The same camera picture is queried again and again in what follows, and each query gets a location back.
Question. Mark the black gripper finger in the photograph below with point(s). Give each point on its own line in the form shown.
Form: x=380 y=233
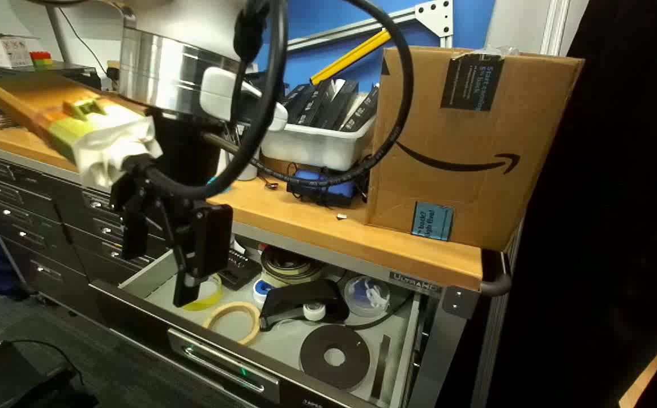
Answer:
x=201 y=250
x=134 y=228

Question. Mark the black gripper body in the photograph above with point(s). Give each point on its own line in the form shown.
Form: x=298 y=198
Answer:
x=185 y=149

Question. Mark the small blue block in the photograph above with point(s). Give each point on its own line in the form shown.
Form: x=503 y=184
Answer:
x=262 y=292

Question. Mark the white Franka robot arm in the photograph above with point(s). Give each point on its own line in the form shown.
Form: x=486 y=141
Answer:
x=171 y=70

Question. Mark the dark drawer cabinet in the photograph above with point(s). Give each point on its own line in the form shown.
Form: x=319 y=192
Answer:
x=41 y=218

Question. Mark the open grey metal drawer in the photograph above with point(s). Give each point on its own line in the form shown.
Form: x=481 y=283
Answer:
x=283 y=348

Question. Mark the blue box on countertop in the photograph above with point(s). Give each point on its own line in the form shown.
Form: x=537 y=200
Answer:
x=319 y=182

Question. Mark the small black box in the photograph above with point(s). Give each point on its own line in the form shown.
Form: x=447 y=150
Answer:
x=238 y=271

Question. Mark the yellow tape roll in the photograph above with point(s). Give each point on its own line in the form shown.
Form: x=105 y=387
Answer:
x=211 y=295

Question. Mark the beige masking tape roll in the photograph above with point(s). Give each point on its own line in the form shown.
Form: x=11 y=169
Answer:
x=232 y=323

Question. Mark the white tape roll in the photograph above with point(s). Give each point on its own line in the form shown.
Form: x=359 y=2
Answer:
x=286 y=264

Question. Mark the black tape dispenser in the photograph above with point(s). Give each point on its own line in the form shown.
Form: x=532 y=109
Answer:
x=298 y=295

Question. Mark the small white cap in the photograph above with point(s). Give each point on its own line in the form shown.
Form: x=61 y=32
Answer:
x=314 y=311

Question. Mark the black flat device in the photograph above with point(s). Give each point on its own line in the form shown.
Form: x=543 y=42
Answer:
x=359 y=109
x=309 y=104

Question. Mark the white plastic bin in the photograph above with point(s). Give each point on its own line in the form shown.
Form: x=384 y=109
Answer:
x=319 y=143

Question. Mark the clear plastic bag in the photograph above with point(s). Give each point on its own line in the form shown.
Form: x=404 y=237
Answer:
x=366 y=295

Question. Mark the black flat tape disc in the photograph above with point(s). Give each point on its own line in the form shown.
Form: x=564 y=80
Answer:
x=334 y=357

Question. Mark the long yellow bar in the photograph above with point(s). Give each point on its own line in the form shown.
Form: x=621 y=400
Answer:
x=352 y=58

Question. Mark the flat black strip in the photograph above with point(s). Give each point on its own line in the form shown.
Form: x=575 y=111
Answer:
x=380 y=365

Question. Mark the brown cardboard shipping box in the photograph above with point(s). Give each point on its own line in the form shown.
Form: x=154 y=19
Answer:
x=471 y=143

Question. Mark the black curtain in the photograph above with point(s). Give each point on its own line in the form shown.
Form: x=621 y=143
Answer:
x=607 y=228

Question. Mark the orange and white wrist camera mount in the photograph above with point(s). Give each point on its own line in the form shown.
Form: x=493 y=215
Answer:
x=80 y=121

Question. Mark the blue wall board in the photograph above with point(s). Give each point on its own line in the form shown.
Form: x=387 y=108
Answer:
x=319 y=23

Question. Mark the grey metal bench frame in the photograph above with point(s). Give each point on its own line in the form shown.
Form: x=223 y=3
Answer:
x=450 y=342

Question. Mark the grey perforated metal rail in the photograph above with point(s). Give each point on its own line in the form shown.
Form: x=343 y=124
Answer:
x=426 y=15

